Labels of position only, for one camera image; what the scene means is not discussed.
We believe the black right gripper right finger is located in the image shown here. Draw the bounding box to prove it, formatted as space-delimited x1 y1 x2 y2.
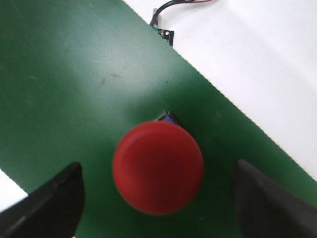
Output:
232 159 317 238

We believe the green conveyor belt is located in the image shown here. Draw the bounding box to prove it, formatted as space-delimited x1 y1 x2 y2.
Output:
0 0 317 238

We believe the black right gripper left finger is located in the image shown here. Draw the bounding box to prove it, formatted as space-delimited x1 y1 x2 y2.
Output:
0 162 85 238

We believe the red mushroom push button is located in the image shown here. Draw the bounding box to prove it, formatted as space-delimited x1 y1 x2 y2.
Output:
112 111 204 216

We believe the black and red cable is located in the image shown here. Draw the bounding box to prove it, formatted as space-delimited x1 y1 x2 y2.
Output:
151 0 213 25

